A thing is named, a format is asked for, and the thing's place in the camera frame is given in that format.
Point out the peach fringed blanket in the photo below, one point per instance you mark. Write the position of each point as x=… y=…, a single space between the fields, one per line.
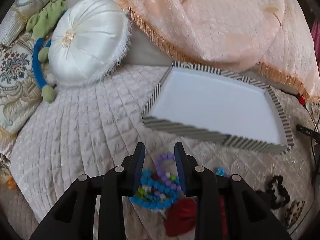
x=212 y=22

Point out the blue band with green pompoms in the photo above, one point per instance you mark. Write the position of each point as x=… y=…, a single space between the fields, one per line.
x=37 y=72

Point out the white tray with striped rim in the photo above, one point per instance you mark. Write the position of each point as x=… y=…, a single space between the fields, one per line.
x=212 y=105

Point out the red satin bow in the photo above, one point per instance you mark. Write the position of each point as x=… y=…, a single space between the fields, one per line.
x=181 y=215

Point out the small red object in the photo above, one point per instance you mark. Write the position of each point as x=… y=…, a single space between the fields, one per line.
x=301 y=100

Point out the green blue plush toy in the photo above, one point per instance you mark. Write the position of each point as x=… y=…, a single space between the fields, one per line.
x=47 y=17

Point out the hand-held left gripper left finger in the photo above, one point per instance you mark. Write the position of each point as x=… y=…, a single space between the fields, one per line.
x=141 y=160

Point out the white round satin cushion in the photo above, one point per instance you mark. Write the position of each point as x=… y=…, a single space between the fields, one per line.
x=87 y=42

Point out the pile of colourful clothes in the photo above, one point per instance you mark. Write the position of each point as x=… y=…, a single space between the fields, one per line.
x=316 y=40

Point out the floral embroidered cushion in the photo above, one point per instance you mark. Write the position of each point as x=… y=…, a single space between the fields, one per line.
x=15 y=80

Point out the leopard print bow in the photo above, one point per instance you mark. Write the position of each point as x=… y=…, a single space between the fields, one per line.
x=295 y=212

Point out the quilted cream bedspread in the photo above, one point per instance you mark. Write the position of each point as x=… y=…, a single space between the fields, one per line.
x=87 y=130

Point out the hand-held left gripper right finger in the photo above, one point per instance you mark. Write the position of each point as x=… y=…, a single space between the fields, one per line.
x=178 y=162

